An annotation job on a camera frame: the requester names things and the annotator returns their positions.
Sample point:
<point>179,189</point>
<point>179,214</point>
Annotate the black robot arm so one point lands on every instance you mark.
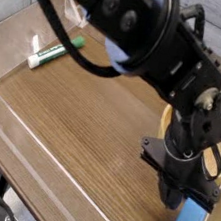
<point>163,43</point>

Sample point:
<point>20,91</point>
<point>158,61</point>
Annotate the green and white marker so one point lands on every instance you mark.
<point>51,53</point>

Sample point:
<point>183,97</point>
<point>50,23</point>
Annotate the brown wooden bowl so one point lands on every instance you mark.
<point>208,155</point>

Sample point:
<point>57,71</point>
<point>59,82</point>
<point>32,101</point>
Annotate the clear acrylic tray walls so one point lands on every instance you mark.
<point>70,144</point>

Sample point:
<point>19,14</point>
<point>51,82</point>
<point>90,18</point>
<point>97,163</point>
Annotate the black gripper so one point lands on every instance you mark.
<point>180,178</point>

